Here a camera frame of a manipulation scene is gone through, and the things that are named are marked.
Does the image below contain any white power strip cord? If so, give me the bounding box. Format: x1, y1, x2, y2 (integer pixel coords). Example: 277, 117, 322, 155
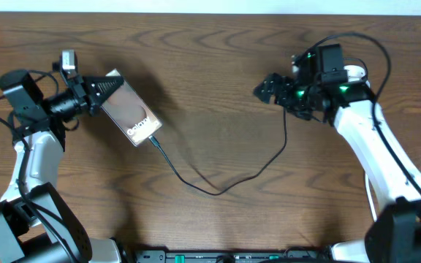
364, 173, 379, 222

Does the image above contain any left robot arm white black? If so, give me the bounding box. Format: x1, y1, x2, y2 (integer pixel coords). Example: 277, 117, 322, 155
0, 69, 129, 262

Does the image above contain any black charger cable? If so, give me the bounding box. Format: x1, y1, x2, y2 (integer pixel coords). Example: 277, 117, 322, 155
148, 57, 369, 197

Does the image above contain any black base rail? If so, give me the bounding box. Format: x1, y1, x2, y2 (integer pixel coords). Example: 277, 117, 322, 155
133, 250, 330, 263

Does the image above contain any white power strip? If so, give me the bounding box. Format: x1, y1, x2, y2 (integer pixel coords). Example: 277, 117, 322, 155
344, 65, 371, 88

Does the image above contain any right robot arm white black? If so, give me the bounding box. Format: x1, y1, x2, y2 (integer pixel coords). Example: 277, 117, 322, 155
254, 44, 421, 262

